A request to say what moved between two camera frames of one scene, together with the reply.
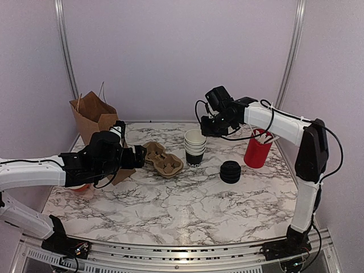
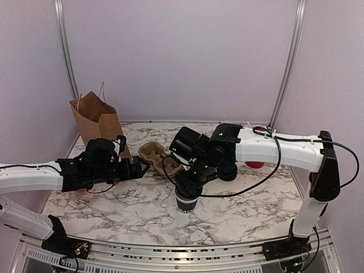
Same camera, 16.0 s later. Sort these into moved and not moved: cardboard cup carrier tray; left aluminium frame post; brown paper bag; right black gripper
Moved: right black gripper
Not moved: cardboard cup carrier tray; left aluminium frame post; brown paper bag
